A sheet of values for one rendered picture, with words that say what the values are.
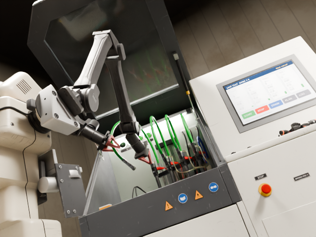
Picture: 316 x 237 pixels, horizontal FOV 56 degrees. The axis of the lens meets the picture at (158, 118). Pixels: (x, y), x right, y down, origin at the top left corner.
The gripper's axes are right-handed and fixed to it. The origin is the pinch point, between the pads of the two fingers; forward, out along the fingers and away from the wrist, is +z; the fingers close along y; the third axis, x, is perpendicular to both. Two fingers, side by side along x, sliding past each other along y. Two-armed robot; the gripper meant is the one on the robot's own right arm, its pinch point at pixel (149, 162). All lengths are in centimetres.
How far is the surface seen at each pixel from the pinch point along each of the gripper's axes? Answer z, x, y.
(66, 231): 78, 161, 77
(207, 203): 9.8, -26.5, -32.2
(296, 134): 7, -70, -15
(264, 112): 10, -62, 17
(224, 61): 33, -47, 198
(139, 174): 17.3, 21.5, 22.1
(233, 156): 2.4, -43.4, -19.4
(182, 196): 4.3, -18.1, -29.8
